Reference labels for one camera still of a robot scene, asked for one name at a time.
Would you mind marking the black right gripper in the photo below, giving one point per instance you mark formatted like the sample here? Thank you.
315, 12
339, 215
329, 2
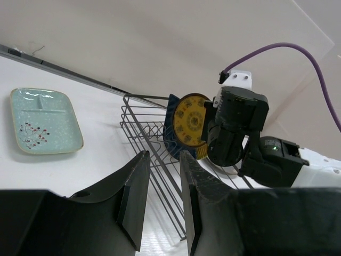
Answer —
234, 114

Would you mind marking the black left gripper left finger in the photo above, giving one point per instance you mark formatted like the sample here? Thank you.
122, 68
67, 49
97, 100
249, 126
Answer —
105, 218

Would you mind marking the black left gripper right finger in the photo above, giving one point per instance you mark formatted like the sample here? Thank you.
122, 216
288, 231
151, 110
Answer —
220, 220

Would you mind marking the yellow woven round plate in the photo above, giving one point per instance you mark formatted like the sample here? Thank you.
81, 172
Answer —
201, 152

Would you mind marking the dark blue plate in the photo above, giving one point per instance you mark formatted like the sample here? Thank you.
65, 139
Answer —
173, 146

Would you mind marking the light green rectangular plate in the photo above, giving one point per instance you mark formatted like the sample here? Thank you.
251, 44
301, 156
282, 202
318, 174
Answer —
44, 122

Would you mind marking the yellow brown patterned plate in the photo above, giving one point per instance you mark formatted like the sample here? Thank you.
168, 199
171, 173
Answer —
188, 120

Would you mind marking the grey reindeer plate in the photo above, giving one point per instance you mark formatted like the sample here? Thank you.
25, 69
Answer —
209, 166

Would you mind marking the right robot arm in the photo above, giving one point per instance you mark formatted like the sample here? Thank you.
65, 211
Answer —
286, 164

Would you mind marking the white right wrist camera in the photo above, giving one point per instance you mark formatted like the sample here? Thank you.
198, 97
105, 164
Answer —
236, 78

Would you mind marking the grey wire dish rack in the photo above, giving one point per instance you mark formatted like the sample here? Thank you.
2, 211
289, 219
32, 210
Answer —
142, 121

